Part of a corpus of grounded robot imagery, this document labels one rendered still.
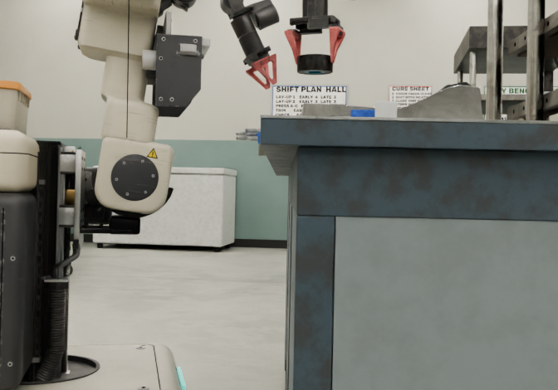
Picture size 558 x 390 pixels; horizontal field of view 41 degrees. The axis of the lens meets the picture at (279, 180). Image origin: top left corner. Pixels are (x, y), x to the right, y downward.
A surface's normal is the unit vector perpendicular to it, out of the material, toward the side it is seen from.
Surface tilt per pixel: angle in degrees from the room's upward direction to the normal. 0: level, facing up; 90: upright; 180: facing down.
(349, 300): 90
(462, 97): 90
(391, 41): 90
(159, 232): 90
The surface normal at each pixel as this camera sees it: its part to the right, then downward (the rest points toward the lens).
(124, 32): 0.20, -0.01
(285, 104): -0.14, -0.01
